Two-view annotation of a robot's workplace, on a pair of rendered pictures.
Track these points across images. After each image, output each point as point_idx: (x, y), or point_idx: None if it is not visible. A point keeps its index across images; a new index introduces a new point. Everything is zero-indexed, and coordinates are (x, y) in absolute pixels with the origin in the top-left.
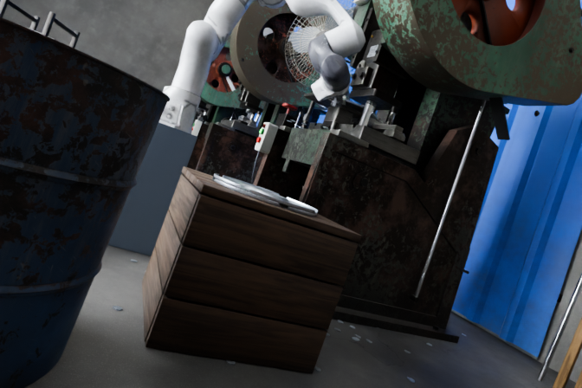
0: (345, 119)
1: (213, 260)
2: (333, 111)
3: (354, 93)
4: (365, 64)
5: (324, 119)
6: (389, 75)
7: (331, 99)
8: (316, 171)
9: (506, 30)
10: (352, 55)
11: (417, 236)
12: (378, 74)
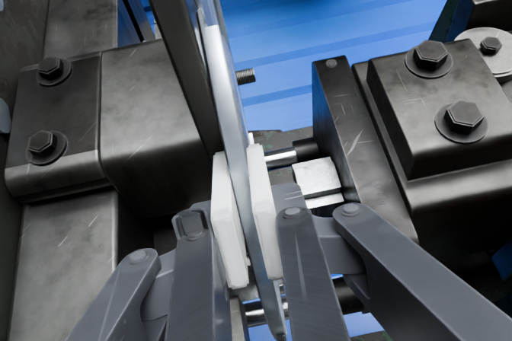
0: (170, 197)
1: None
2: (168, 97)
3: (339, 94)
4: (510, 78)
5: (111, 51)
6: (499, 227)
7: (205, 102)
8: None
9: None
10: None
11: None
12: (501, 201)
